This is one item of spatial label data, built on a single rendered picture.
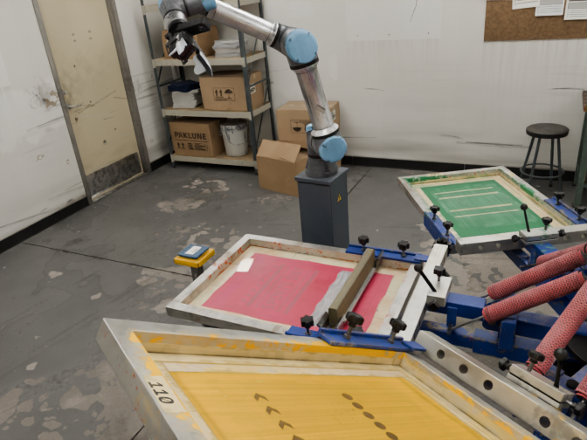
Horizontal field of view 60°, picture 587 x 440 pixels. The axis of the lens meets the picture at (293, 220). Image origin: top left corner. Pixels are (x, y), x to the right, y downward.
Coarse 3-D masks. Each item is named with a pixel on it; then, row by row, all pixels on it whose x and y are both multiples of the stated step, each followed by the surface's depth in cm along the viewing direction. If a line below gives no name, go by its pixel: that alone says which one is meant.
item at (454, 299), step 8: (448, 296) 165; (456, 296) 165; (464, 296) 165; (472, 296) 164; (448, 304) 163; (456, 304) 162; (464, 304) 161; (472, 304) 161; (480, 304) 160; (440, 312) 165; (464, 312) 162; (472, 312) 161; (480, 312) 159; (480, 320) 161
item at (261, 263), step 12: (252, 264) 212; (264, 264) 211; (288, 264) 209; (300, 264) 208; (312, 264) 208; (324, 264) 207; (240, 276) 204; (252, 276) 203; (324, 276) 199; (336, 276) 198; (384, 276) 195; (312, 288) 192; (324, 288) 191; (372, 288) 188; (384, 288) 188; (360, 300) 182; (372, 300) 181
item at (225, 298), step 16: (224, 288) 197; (240, 288) 196; (208, 304) 188; (224, 304) 187; (240, 304) 186; (304, 304) 183; (368, 304) 180; (272, 320) 176; (288, 320) 175; (368, 320) 171
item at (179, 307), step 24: (240, 240) 224; (264, 240) 222; (288, 240) 220; (216, 264) 207; (384, 264) 201; (408, 264) 196; (192, 288) 192; (408, 288) 180; (168, 312) 183; (192, 312) 178; (216, 312) 177
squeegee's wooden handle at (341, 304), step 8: (368, 248) 194; (368, 256) 189; (360, 264) 184; (368, 264) 188; (352, 272) 180; (360, 272) 180; (368, 272) 189; (352, 280) 175; (360, 280) 181; (344, 288) 171; (352, 288) 173; (336, 296) 168; (344, 296) 167; (352, 296) 174; (336, 304) 163; (344, 304) 168; (328, 312) 163; (336, 312) 161; (344, 312) 169; (336, 320) 163
